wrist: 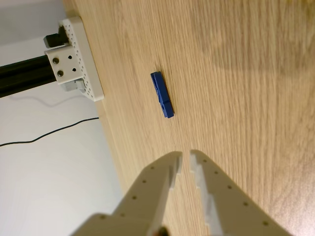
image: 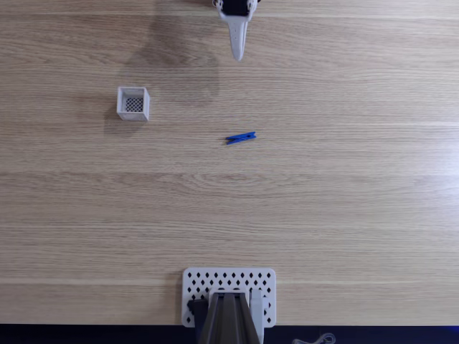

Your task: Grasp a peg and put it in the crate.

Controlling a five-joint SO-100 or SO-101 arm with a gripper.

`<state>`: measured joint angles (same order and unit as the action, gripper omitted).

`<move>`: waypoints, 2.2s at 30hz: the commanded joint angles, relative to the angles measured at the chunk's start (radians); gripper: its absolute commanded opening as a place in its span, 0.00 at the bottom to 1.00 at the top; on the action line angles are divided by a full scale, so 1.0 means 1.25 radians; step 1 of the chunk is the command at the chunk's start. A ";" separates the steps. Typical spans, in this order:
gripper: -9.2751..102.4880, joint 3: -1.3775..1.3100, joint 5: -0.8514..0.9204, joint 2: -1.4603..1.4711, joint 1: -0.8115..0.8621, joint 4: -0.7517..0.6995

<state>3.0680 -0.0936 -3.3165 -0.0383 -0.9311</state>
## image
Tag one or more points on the white perforated stand base plate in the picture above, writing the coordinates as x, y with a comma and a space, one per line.
229, 277

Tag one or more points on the blue clothes peg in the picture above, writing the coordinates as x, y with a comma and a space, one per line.
240, 138

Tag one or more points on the white stand corner bracket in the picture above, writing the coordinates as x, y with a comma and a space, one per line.
256, 308

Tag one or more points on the black stand corner bracket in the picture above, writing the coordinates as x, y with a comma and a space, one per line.
196, 308

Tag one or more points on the small white lattice crate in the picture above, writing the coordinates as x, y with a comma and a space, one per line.
132, 115

